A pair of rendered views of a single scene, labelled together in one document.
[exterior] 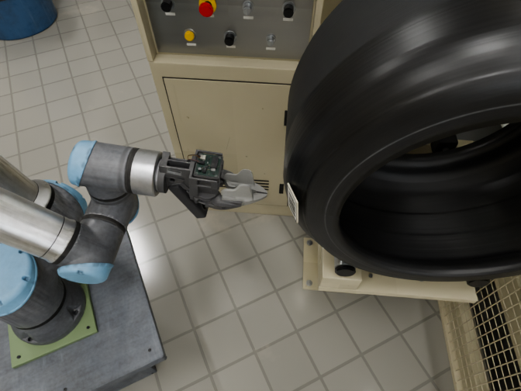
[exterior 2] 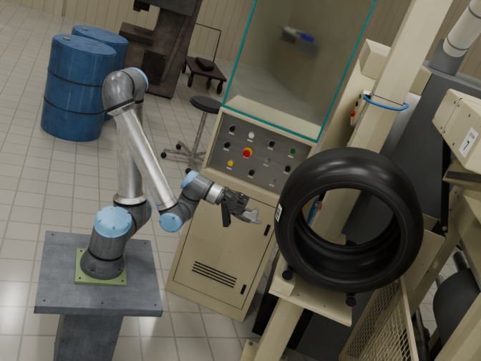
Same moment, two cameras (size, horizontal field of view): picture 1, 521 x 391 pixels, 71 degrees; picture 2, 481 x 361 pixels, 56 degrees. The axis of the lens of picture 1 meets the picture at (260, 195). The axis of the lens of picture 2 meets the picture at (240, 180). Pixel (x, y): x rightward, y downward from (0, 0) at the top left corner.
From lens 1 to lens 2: 1.33 m
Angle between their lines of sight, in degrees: 31
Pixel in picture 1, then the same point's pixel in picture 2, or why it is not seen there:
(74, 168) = (189, 177)
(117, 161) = (207, 182)
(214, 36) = (243, 167)
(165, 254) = not seen: hidden behind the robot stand
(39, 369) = (88, 289)
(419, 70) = (330, 167)
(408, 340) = not seen: outside the picture
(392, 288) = (308, 304)
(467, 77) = (341, 171)
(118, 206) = (191, 205)
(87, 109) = (104, 200)
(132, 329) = (147, 292)
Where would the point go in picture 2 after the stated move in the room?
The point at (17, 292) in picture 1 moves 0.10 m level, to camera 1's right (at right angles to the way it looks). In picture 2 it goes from (123, 227) to (146, 236)
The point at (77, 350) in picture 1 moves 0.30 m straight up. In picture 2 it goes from (112, 289) to (127, 231)
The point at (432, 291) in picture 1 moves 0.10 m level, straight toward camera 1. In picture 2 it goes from (328, 311) to (311, 314)
